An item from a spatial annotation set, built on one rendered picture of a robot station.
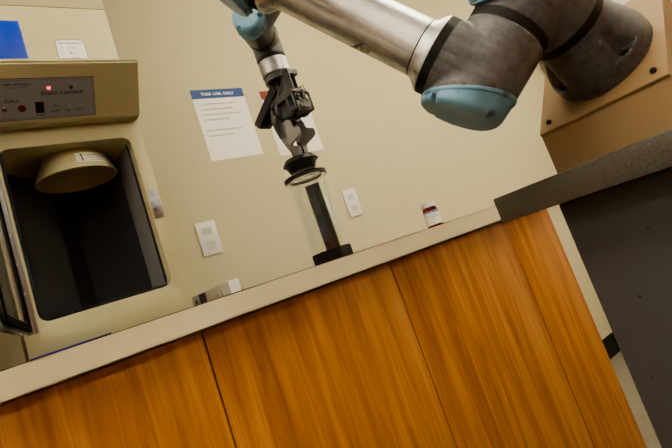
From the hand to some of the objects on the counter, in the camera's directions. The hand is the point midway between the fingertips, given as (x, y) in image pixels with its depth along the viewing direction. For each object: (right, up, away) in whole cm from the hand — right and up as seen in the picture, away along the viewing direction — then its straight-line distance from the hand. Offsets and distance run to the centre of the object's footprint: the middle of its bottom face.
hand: (297, 153), depth 124 cm
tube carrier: (+9, -26, -4) cm, 27 cm away
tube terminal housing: (-41, -43, -13) cm, 61 cm away
